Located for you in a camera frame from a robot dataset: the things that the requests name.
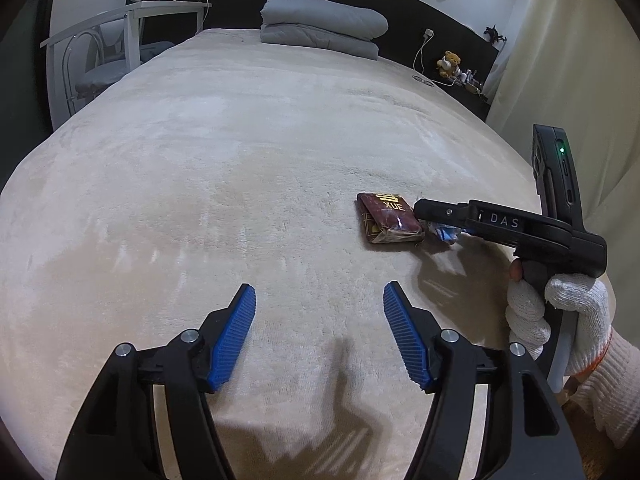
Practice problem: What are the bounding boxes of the folded grey quilt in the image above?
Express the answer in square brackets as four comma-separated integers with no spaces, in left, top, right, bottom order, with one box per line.
[260,0,390,61]

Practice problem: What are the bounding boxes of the person's right hand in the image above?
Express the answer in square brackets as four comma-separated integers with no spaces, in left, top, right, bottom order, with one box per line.
[506,259,615,379]

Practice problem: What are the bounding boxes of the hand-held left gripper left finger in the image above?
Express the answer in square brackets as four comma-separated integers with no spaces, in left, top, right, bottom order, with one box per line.
[55,282,258,480]

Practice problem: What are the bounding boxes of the brown teddy bear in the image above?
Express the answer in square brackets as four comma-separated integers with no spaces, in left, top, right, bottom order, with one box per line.
[436,51,462,80]

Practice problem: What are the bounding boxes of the dark red packet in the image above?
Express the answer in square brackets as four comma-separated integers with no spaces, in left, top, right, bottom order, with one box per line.
[356,191,426,246]

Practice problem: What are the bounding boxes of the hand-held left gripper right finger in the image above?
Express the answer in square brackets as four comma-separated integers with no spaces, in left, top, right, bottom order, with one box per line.
[382,281,586,480]

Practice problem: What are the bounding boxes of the black headboard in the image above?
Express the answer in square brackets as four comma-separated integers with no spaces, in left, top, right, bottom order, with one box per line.
[127,0,501,123]

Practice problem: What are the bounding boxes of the white chair with grey cushion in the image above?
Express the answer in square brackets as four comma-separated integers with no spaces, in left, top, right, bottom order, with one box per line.
[40,1,213,131]

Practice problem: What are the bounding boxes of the cream curtain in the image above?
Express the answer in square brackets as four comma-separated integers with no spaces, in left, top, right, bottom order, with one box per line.
[485,0,640,348]

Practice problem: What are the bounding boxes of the blue white wrapper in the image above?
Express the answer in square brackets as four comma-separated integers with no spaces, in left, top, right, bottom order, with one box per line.
[425,220,464,246]

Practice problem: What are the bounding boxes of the white charging cable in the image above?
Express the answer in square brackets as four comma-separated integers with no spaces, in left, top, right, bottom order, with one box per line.
[412,35,469,87]

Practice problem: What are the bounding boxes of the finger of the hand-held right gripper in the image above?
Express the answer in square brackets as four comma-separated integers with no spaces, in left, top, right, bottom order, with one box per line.
[412,198,481,235]

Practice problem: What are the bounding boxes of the small bottles on bedside shelf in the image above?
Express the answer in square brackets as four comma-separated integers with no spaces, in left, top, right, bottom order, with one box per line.
[460,67,486,94]

